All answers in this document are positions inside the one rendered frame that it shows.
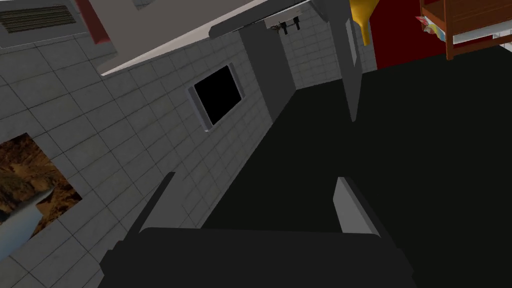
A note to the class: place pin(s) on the yellow funnel-shaped lamp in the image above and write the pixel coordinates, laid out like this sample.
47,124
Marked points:
363,16

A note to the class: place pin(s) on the brown wooden shelf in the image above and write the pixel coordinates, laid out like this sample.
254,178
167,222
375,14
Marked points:
468,24

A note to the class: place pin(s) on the black wall screen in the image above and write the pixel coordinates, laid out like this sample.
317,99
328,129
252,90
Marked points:
218,95

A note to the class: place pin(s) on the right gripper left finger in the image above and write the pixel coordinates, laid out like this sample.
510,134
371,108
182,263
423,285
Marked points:
160,208

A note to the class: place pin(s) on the brown landscape wall picture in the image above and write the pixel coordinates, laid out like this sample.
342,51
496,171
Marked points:
28,176

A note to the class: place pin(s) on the grey ceiling vent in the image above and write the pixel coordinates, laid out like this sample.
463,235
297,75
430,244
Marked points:
38,18

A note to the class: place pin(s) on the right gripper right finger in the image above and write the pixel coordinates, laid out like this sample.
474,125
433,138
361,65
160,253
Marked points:
352,212

